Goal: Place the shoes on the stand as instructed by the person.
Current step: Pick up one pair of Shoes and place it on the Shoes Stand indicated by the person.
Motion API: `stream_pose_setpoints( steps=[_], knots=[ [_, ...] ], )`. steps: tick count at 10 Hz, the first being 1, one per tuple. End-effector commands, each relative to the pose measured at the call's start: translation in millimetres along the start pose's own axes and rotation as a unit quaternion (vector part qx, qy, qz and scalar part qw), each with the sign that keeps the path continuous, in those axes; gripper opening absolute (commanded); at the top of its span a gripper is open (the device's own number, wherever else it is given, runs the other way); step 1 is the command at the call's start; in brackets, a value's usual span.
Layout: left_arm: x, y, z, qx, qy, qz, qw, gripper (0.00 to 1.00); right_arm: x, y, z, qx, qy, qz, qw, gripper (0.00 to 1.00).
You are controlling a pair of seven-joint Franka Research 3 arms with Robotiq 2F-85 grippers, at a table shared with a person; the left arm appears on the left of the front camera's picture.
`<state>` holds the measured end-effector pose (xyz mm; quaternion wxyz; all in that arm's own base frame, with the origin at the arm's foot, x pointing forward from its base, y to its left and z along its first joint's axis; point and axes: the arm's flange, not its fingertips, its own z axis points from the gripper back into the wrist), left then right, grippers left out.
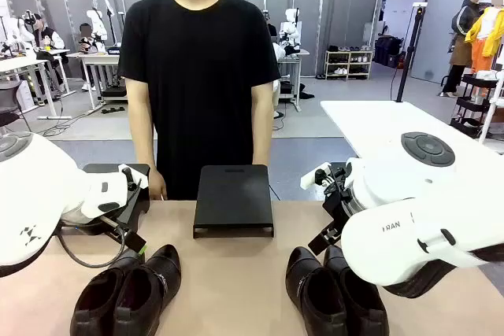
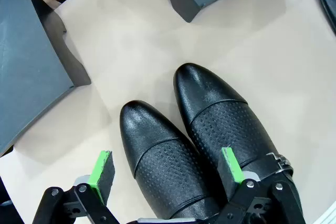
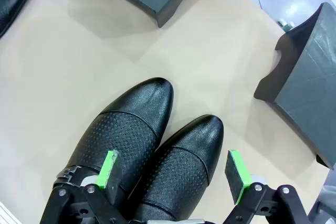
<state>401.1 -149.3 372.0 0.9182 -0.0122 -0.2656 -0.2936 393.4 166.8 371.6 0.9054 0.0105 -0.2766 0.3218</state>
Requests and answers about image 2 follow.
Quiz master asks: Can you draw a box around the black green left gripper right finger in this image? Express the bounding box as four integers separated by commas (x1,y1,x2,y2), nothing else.
209,147,307,224

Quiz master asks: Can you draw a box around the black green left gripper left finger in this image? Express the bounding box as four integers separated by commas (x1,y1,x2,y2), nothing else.
33,150,119,224

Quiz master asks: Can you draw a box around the black perforated buckle shoe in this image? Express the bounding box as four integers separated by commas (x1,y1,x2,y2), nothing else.
120,100,221,221
173,62,307,224

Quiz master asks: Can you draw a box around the plain black shoe stand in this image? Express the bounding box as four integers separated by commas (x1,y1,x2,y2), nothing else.
0,0,92,156

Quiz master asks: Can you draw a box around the black smooth loafer shoe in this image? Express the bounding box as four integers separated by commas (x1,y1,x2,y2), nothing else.
316,0,336,36

